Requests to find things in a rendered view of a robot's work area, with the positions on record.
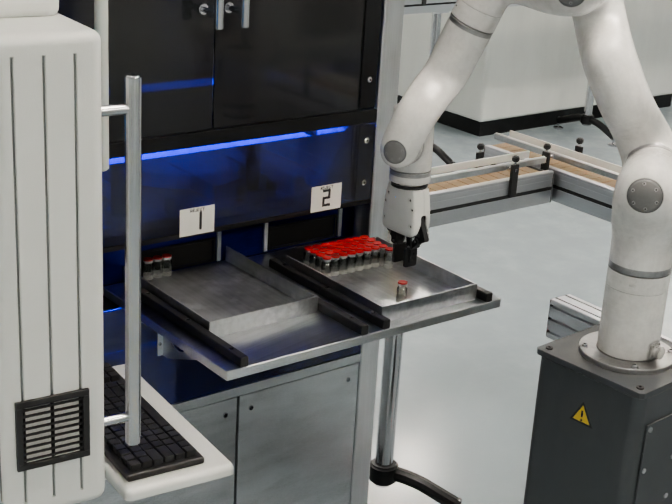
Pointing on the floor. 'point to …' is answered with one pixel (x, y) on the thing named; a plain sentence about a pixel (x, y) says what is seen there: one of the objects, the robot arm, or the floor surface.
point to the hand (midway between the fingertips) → (404, 254)
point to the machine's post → (372, 213)
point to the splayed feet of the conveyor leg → (384, 476)
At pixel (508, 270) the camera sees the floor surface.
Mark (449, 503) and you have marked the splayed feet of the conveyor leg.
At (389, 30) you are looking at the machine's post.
